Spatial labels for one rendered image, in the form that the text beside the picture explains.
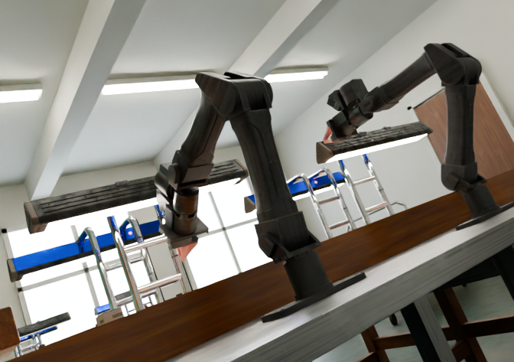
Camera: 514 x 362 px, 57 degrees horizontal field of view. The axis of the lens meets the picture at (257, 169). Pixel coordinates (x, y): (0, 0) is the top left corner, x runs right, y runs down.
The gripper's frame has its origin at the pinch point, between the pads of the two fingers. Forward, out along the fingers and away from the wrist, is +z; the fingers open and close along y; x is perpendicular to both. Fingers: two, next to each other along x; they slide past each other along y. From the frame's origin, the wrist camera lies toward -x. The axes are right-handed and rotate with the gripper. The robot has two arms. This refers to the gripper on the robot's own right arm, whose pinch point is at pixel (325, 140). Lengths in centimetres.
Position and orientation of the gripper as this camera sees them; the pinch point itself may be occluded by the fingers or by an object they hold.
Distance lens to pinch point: 156.6
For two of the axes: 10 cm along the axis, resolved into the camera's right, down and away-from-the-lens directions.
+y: -7.8, 1.7, -6.1
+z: -5.0, 4.1, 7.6
